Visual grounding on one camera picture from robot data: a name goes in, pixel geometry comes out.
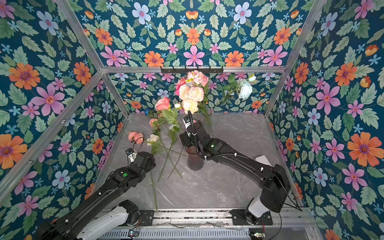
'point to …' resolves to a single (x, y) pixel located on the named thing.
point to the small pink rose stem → (171, 137)
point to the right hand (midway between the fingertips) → (191, 127)
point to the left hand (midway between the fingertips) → (151, 161)
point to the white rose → (151, 140)
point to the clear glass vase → (207, 119)
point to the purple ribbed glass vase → (195, 162)
